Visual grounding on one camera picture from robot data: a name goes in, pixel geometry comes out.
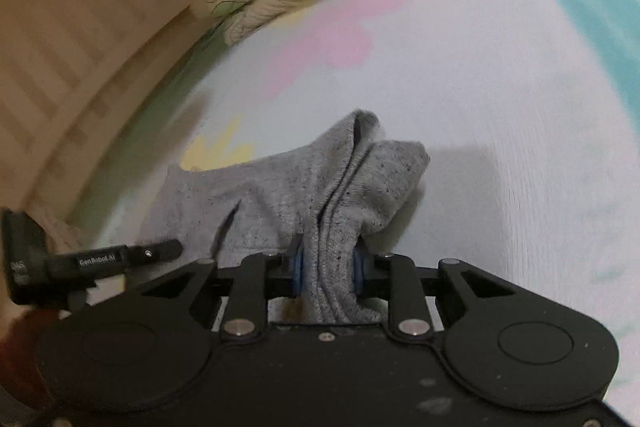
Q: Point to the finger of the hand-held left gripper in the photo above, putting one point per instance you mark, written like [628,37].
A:
[150,253]

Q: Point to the grey knit pants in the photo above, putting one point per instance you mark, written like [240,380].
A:
[280,192]

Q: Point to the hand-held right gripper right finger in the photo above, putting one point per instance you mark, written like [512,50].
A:
[358,274]

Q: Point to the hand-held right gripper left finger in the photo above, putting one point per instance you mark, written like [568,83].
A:
[297,269]

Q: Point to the person's left hand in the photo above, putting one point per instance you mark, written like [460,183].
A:
[35,327]

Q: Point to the pastel printed blanket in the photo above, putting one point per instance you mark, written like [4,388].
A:
[475,82]

